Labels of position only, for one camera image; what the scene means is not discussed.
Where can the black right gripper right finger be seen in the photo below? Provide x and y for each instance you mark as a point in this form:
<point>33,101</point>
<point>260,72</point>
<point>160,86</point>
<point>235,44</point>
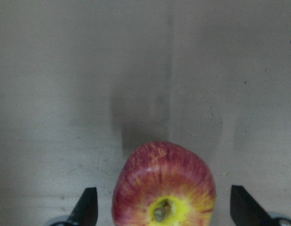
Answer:
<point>246,211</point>

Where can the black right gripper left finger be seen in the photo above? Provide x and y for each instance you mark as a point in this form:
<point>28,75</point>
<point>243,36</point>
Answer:
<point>85,212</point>

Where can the red yellow apple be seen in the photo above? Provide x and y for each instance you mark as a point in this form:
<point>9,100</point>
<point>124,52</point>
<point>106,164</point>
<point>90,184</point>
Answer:
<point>164,184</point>

